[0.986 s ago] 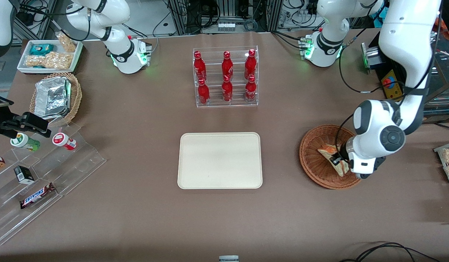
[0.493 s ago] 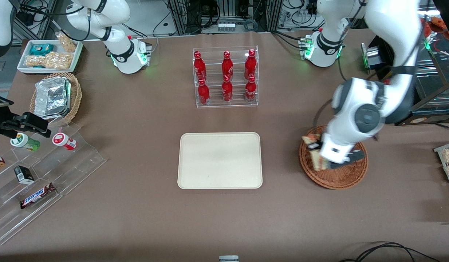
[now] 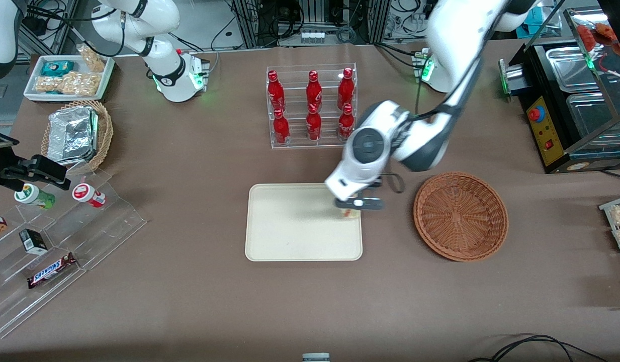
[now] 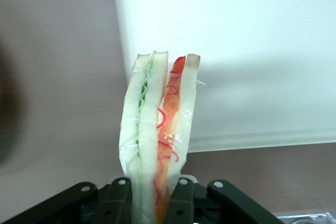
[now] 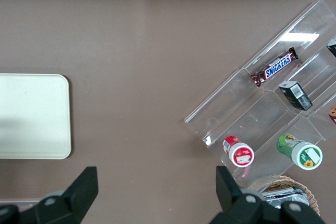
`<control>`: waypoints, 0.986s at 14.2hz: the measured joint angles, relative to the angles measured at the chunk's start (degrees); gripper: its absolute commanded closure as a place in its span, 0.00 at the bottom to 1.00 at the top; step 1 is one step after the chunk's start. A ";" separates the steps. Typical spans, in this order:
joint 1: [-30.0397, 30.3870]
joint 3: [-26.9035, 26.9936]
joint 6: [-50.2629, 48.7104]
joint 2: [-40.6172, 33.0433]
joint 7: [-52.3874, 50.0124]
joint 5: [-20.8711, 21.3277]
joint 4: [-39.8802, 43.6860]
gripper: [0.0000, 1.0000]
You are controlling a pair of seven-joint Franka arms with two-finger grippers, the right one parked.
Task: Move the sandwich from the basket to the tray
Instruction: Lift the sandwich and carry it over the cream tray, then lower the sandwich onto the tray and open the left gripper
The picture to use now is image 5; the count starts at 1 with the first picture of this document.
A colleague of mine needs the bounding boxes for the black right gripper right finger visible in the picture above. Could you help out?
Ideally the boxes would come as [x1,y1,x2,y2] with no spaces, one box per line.
[209,165,326,224]

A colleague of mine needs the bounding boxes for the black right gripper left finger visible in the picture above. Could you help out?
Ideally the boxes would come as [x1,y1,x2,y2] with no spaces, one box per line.
[0,166,99,224]

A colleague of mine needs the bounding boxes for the oval tan wicker basket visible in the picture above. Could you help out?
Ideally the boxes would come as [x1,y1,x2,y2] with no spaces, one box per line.
[247,175,322,217]

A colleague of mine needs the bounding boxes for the cream rectangular plastic tray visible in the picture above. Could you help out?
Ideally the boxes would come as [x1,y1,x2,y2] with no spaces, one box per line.
[0,73,72,160]

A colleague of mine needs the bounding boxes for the red bottle with white cap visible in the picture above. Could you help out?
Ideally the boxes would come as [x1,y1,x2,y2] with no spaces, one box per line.
[222,135,255,168]

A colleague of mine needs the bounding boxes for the green bottle with white cap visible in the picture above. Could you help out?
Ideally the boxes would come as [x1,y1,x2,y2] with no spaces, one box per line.
[276,133,324,170]

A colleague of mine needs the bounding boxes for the clear acrylic stepped display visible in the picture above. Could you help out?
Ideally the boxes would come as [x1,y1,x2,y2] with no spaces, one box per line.
[183,0,336,184]

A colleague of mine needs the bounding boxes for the small black carton box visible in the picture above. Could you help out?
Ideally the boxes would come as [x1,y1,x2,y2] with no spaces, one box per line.
[278,80,314,111]

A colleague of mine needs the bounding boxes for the brown cookie box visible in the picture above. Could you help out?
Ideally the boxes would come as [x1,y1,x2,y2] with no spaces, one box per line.
[328,105,336,125]

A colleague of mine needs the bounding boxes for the brown Snickers bar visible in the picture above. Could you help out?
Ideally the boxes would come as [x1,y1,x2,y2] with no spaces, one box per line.
[250,47,300,88]

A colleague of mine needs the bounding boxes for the dark small packet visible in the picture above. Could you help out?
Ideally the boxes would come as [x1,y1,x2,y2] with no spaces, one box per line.
[326,37,336,58]

